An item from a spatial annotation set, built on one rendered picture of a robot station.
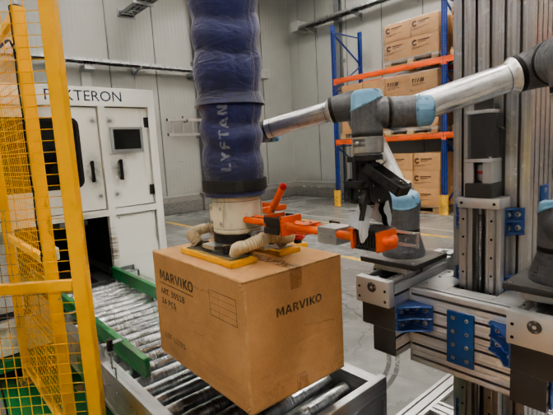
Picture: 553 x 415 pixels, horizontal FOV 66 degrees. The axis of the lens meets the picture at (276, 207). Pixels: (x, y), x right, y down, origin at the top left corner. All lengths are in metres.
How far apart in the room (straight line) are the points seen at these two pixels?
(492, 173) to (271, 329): 0.84
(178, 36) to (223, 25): 10.06
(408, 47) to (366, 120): 8.39
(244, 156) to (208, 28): 0.41
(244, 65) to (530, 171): 0.95
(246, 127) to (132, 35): 9.60
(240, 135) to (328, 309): 0.64
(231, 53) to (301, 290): 0.77
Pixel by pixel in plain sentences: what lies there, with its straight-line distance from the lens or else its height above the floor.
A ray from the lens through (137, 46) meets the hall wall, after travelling 10.93.
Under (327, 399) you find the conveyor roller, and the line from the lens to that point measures 1.69.
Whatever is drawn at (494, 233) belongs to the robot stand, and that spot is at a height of 1.14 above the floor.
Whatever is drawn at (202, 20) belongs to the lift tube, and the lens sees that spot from 1.47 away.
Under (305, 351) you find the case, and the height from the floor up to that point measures 0.81.
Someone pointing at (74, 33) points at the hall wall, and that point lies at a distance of 10.48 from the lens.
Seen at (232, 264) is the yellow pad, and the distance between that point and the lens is 1.32.
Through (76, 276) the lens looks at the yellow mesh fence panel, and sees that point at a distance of 1.73.
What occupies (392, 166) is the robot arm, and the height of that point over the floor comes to 1.35.
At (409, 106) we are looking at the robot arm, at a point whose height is 1.52.
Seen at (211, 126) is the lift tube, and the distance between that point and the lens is 1.42.
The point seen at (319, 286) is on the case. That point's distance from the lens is 1.39.
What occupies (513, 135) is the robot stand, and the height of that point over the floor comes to 1.45.
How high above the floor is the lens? 1.44
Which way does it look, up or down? 8 degrees down
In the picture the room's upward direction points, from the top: 3 degrees counter-clockwise
